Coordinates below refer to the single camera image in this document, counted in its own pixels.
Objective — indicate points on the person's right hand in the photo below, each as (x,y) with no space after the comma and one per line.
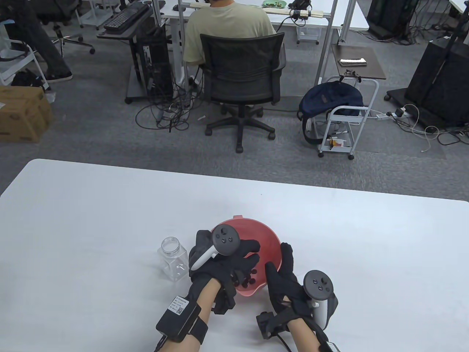
(289,289)

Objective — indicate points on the person's left hand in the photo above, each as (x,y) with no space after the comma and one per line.
(227,266)

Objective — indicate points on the pile of dark cranberries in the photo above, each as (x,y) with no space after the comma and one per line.
(250,281)

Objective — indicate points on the pink salad bowl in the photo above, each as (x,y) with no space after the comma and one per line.
(267,238)

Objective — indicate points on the clear plastic jar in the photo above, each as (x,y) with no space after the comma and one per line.
(174,260)

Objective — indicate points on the person's right forearm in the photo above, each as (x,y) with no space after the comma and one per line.
(304,337)

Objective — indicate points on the left grey white controller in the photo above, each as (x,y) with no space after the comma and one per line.
(225,238)

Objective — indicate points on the grey white controller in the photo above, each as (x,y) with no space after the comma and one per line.
(225,238)
(318,286)

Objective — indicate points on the right grey white controller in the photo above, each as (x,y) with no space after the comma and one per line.
(318,286)

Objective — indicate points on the small red white packet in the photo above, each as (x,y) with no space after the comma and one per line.
(339,142)

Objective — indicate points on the white rolling cart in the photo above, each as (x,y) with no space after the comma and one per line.
(348,110)

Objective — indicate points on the white power strip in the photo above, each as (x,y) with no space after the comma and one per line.
(381,116)

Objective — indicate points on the navy blue backpack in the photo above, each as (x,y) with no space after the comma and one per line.
(329,97)

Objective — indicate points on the black mesh office chair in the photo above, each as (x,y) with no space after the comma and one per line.
(242,69)

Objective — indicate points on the black computer tower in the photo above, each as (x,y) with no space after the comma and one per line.
(157,62)

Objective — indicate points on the brown side table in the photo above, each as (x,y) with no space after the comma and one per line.
(366,73)

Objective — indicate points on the small dark flat device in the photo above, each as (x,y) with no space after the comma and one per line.
(352,62)

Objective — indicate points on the brown cardboard box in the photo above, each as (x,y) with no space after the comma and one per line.
(22,117)

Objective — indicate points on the black wheeled cabinet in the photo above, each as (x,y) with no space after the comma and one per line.
(439,84)

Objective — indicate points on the black rolling computer stand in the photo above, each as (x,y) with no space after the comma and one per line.
(117,35)

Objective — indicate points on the green plate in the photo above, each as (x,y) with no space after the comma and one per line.
(274,3)

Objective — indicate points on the black keyboard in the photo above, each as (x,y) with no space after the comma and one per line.
(124,16)

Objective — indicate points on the black headset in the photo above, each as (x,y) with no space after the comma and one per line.
(300,3)

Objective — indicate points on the black bag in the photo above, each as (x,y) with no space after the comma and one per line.
(25,79)

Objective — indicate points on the white office desk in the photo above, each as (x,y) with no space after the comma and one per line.
(357,18)

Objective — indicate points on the black equipment rack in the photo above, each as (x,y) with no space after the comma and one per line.
(388,18)

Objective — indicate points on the white metal rack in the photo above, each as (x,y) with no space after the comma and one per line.
(7,75)

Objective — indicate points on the office chair with chrome base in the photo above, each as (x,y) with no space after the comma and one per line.
(69,7)

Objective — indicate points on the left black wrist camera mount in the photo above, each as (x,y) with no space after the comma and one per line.
(225,300)

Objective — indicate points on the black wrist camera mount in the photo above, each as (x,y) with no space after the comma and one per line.
(269,324)
(225,300)

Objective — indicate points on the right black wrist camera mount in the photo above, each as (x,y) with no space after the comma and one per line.
(269,324)

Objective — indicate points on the silver metal frame post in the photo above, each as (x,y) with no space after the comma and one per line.
(324,47)
(182,73)

